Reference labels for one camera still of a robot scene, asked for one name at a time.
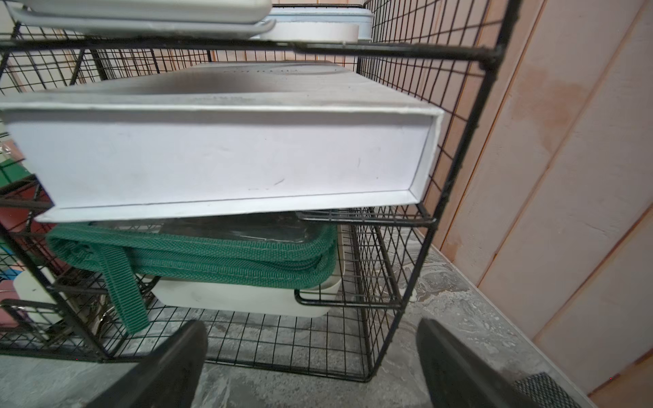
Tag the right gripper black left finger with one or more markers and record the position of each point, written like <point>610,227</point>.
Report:
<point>167,377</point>

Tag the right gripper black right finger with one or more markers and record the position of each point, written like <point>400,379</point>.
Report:
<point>456,377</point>

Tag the white tray under green case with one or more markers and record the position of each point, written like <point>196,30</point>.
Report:
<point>238,298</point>

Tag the white flat box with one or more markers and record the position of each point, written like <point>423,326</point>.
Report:
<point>223,139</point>

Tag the white plastic lidded container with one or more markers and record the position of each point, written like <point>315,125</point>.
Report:
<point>319,24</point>

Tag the black wire desk organizer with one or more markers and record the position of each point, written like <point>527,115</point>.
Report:
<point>445,53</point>

